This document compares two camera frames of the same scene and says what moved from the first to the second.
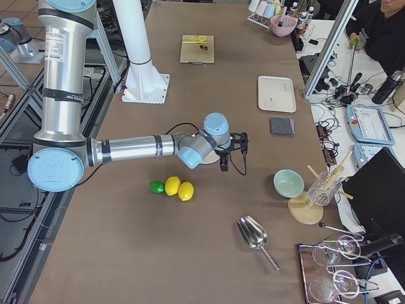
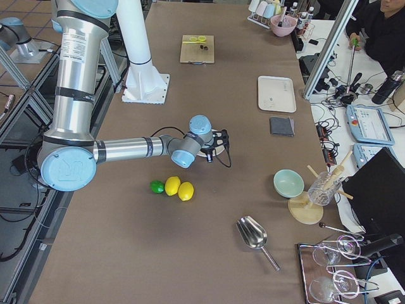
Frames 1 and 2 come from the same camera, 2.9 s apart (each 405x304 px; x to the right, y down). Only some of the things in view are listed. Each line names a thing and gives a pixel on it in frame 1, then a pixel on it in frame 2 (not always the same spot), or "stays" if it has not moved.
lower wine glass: x=323 y=289 stays
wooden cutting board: x=197 y=49 stays
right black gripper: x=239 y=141 -> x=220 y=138
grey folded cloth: x=282 y=126 stays
